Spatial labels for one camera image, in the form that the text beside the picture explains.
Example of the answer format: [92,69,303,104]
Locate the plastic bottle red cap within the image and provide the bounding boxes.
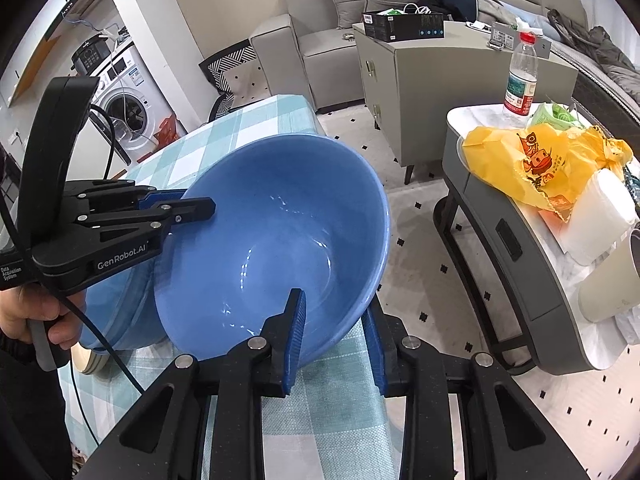
[502,31,541,118]

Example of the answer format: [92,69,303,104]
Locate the red cardboard box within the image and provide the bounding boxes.
[152,112,181,149]

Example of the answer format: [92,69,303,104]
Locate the cream plate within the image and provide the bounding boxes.
[70,346,117,376]

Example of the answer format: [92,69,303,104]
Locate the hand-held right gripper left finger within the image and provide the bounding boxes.
[87,287,308,480]

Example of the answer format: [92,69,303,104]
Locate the person's left forearm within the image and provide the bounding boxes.
[0,332,73,480]

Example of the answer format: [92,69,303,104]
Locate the white upper cabinets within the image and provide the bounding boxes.
[7,0,107,108]

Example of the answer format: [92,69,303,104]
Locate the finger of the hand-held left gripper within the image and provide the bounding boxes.
[75,197,217,242]
[62,180,188,210]

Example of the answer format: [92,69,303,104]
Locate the grey sofa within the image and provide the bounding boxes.
[250,0,640,116]

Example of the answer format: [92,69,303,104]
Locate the green snack packet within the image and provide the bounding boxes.
[527,102,584,132]

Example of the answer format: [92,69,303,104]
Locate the black pressure cooker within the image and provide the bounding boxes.
[70,35,112,74]

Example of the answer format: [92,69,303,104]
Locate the dark grey jacket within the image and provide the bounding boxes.
[547,7,640,92]

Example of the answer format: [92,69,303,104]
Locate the white paper cup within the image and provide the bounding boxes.
[577,227,640,324]

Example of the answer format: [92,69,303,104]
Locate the person's left hand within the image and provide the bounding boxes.
[0,282,87,347]

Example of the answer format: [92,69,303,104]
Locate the black box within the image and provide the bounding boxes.
[362,9,446,42]

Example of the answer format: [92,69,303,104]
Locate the beige diamond print cushion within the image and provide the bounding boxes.
[220,62,274,111]

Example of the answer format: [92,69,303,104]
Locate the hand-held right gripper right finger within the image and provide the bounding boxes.
[361,305,591,480]

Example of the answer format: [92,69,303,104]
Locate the black cable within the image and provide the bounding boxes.
[0,100,147,394]

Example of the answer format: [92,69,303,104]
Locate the yellow plastic bag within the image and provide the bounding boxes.
[462,125,634,224]

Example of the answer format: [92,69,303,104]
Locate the teal checkered tablecloth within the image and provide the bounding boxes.
[57,94,406,480]

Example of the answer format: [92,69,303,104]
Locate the grey side cabinet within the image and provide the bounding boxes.
[352,20,581,183]

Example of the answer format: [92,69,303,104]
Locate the white washing machine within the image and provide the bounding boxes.
[87,42,173,166]

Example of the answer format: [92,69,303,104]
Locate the black patterned chair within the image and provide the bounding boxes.
[199,45,261,121]

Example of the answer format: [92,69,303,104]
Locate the large blue bowl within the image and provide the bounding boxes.
[77,259,168,356]

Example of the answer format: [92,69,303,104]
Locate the grey marble coffee table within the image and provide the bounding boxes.
[432,102,640,376]

